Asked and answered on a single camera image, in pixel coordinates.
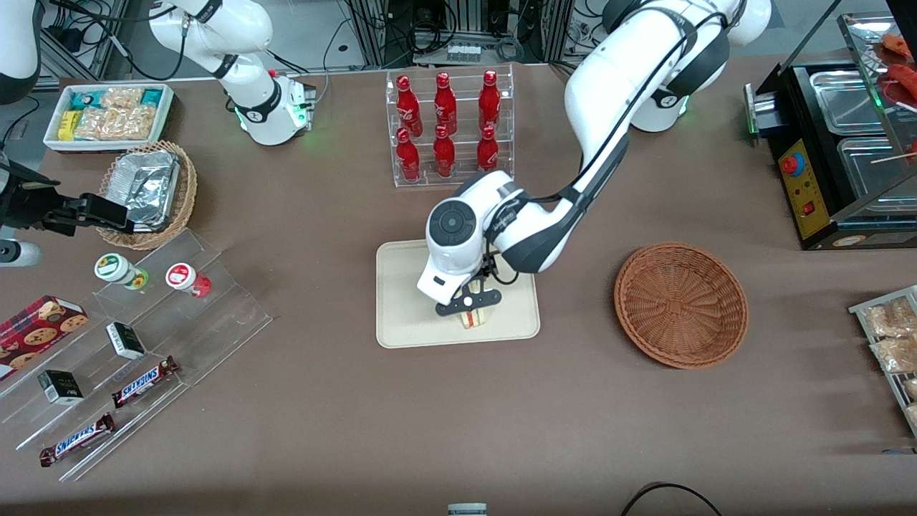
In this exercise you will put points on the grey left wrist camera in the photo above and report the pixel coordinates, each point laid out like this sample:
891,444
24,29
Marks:
469,301

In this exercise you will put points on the small grey device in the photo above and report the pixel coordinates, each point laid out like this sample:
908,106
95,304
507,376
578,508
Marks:
467,509

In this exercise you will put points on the white plastic snack bin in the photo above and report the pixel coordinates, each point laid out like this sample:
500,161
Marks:
54,140

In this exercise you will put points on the red cookie box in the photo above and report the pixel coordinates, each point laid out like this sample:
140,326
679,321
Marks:
36,333

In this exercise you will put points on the small black box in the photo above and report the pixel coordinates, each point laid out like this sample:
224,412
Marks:
125,340
61,387

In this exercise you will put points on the teal snack packet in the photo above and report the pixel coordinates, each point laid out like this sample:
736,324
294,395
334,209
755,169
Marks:
84,99
152,96

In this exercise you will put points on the stainless steel pan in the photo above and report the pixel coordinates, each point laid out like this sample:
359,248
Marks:
870,172
845,100

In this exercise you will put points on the yellow snack packet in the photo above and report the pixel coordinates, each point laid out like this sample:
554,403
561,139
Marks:
68,125

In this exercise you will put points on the beige plastic tray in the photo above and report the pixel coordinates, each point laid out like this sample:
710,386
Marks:
405,308

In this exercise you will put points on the clear acrylic bottle rack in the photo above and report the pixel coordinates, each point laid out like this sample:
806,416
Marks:
466,118

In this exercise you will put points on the clear acrylic stepped display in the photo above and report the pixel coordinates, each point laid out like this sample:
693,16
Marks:
215,322

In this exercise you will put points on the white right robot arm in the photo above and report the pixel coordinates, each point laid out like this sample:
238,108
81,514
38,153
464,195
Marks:
265,107

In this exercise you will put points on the red lidded white cup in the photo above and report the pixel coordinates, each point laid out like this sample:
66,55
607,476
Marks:
183,276

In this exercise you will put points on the green lidded white cup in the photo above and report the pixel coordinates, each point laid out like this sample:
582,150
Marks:
114,267

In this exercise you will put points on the tray of packaged snacks right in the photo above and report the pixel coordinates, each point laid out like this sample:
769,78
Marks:
877,358

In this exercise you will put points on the red cola bottle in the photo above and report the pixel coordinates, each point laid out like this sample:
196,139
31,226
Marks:
407,158
487,152
443,154
407,104
445,104
489,100

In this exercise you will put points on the aluminium foil container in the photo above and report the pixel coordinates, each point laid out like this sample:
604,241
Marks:
147,186

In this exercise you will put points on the dark brown wicker basket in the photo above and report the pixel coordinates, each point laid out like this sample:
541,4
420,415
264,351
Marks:
680,308

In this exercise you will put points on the clear bagged pastry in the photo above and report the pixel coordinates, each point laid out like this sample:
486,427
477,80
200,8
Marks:
122,97
118,124
888,319
895,355

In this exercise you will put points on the black food warmer cabinet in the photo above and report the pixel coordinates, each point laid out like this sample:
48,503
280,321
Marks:
824,179

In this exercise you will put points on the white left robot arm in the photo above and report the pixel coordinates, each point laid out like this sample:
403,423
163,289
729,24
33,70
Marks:
616,79

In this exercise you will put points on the light brown wicker basket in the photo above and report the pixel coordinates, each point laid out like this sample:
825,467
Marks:
188,190

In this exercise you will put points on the red emergency stop button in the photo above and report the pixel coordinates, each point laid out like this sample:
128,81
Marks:
790,165

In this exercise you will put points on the Snickers chocolate bar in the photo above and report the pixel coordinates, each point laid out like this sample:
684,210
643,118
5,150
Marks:
75,439
143,382

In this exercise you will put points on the triangular sandwich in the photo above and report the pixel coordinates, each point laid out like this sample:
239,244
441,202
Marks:
475,319

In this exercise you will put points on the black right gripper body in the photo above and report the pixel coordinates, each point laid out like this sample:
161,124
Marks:
27,203

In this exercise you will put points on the white power strip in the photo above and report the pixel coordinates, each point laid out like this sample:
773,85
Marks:
463,52

